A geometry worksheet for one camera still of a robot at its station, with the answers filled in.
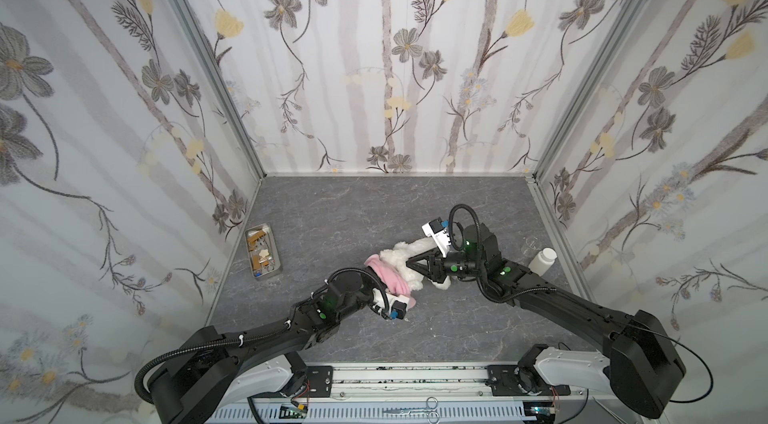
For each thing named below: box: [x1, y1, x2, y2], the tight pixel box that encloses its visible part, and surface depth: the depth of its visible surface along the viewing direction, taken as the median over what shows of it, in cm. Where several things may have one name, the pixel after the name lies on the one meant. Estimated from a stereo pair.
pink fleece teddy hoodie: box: [364, 254, 417, 309], surface depth 73 cm
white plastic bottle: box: [528, 247, 558, 277], surface depth 90 cm
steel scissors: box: [382, 397, 440, 424], surface depth 72 cm
